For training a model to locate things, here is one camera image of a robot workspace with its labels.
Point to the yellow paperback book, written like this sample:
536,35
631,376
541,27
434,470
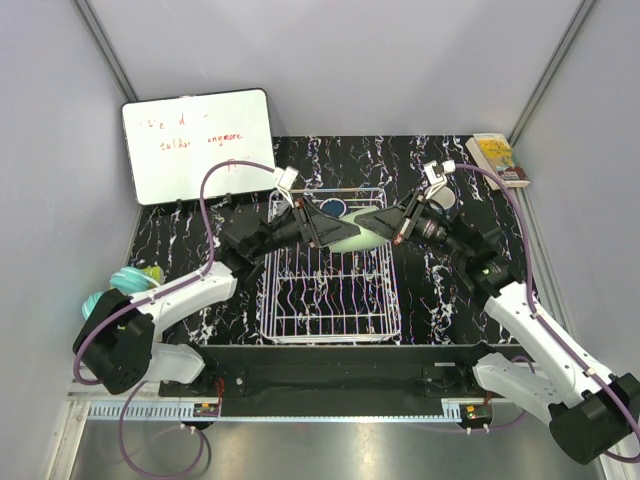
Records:
492,152

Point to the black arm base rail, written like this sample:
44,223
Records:
261,382

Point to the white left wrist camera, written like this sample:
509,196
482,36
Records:
285,179

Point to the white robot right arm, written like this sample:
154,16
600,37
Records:
587,408

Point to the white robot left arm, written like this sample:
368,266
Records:
118,343

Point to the white wire dish rack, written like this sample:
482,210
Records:
311,296

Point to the dark blue ceramic mug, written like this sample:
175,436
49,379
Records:
335,207

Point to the white slotted cable duct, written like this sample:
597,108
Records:
154,411

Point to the pale green cup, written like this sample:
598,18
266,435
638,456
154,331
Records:
363,241

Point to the teal headphones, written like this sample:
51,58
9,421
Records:
127,280

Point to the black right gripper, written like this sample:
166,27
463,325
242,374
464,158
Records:
387,221

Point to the white dry-erase board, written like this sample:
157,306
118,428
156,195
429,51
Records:
172,143

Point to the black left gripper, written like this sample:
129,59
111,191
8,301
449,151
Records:
327,229

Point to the clear glass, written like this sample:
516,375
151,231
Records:
445,198

